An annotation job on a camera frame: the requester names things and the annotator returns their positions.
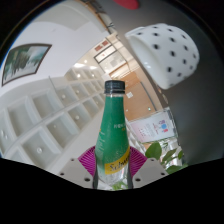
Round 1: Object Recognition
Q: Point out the dark-framed landscape painting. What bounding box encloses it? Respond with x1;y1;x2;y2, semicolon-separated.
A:
1;43;53;87

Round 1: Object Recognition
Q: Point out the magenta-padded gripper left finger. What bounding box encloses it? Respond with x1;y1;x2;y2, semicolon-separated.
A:
58;146;99;190

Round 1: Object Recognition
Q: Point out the white polka-dot mug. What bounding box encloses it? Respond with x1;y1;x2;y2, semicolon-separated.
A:
124;22;201;90

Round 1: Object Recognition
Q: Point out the green drink bottle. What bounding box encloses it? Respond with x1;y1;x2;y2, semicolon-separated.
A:
94;79;132;188

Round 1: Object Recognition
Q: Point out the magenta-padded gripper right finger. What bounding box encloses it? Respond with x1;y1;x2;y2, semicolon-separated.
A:
128;146;169;189

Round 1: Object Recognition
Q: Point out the clear acrylic sign stand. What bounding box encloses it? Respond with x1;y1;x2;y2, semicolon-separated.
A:
128;110;177;144

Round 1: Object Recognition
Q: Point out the group of ceiling lights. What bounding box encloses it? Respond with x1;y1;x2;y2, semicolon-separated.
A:
1;62;108;155

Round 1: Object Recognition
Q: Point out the black-framed glass door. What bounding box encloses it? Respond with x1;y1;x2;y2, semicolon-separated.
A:
94;45;118;64

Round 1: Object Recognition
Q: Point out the green leafy potted plant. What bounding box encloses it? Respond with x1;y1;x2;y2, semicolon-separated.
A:
144;141;189;175

